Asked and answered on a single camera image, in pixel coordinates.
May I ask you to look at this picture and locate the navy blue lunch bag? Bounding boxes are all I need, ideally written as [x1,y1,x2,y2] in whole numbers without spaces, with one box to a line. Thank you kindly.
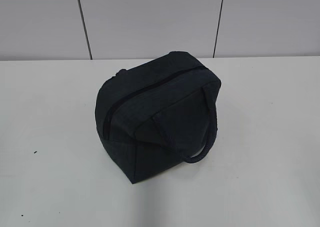
[94,51,222,184]

